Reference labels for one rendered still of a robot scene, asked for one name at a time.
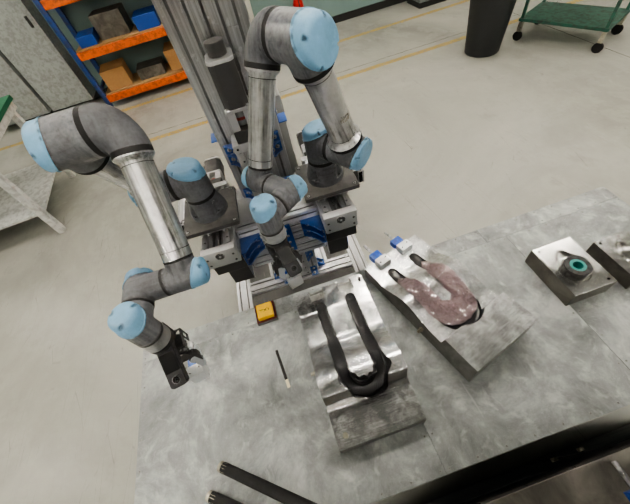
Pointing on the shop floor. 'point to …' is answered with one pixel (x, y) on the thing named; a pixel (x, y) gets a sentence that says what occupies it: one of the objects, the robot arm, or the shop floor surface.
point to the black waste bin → (487, 26)
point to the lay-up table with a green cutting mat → (31, 186)
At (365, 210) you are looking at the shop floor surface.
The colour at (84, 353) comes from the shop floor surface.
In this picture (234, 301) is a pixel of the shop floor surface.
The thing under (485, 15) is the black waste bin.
